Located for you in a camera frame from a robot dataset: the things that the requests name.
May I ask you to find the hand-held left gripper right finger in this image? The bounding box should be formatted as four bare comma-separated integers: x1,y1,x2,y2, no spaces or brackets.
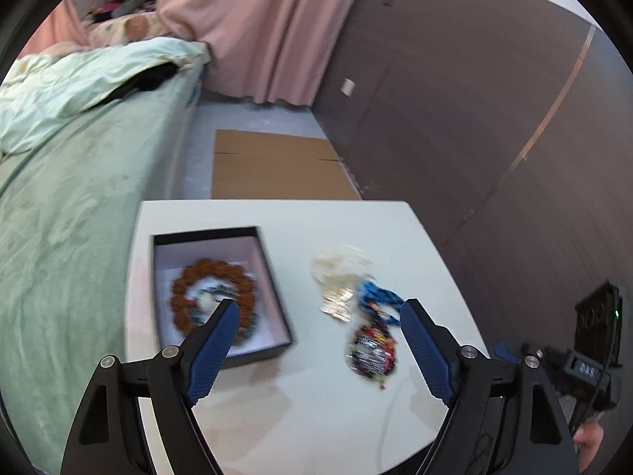
400,298,580,475

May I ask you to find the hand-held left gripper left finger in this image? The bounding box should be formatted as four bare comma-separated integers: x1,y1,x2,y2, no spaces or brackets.
60,298,241,475

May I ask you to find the multicoloured shiny bead bracelet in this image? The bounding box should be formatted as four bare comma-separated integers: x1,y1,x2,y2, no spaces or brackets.
346,319,399,389

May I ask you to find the blue braided bracelet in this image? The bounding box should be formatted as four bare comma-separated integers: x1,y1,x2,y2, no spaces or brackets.
357,281,404,327

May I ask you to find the black jewelry box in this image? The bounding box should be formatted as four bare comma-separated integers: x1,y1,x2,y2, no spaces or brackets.
150,226,296,370

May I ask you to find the gold metallic ornament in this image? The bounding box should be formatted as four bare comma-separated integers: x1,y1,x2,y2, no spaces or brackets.
320,287,356,323

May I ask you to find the white butterfly ornament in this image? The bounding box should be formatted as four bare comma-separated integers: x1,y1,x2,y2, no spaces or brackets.
311,244,373,300

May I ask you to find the person's right hand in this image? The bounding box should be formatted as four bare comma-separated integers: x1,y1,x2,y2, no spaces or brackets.
574,423,605,462

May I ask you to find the green bed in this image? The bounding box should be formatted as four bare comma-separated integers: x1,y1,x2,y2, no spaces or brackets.
0,66,208,473

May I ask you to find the flat cardboard sheet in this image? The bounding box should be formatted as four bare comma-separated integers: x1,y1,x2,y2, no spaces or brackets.
212,129,363,201

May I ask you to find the dark cloth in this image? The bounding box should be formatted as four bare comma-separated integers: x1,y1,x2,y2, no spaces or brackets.
106,62,179,105

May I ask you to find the pale green quilt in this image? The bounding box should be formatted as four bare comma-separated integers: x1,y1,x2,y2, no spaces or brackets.
0,37,211,156

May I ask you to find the wide pink curtain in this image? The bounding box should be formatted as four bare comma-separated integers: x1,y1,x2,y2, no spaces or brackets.
158,0,369,107

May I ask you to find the patterned pillow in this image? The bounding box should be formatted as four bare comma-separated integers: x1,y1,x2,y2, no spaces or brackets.
84,12,169,48

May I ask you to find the pile of clothes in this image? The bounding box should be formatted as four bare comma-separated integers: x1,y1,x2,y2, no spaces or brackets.
91,0,159,23

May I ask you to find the narrow pink curtain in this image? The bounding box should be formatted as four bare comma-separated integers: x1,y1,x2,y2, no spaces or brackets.
20,0,90,57

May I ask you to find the dark bead bracelet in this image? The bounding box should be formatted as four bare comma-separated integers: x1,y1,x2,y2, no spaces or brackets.
195,282,260,342

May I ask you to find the brown bead bracelet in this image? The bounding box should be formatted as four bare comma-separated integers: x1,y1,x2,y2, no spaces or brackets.
169,257,260,347

